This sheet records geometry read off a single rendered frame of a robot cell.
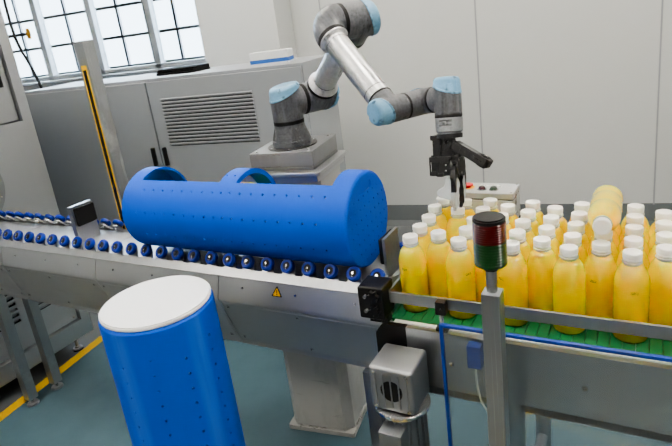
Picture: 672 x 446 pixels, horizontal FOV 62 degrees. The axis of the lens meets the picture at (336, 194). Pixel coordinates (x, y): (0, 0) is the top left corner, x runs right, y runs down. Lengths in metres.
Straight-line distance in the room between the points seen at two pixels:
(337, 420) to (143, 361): 1.25
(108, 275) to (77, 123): 2.09
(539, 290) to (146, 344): 0.93
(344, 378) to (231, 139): 1.72
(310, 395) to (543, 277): 1.36
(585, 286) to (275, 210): 0.83
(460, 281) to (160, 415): 0.80
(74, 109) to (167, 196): 2.36
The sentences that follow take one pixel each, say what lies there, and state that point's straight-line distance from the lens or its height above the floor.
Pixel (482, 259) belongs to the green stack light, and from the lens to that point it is 1.12.
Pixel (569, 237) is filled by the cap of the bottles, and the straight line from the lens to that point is 1.42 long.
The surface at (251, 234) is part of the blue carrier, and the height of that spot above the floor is 1.08.
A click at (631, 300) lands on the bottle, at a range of 1.37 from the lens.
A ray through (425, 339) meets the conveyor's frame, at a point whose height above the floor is 0.87.
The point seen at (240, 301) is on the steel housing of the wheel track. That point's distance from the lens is 1.85.
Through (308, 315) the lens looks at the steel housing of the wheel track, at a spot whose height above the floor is 0.82.
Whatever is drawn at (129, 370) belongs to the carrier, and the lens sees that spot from 1.48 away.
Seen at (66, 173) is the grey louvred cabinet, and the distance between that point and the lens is 4.42.
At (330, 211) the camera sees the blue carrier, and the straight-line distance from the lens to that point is 1.53.
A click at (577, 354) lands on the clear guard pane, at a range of 1.32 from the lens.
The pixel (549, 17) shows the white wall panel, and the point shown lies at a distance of 4.22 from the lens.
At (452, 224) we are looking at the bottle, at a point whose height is 1.07.
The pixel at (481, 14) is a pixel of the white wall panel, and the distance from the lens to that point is 4.24.
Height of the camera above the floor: 1.65
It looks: 17 degrees down
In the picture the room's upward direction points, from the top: 8 degrees counter-clockwise
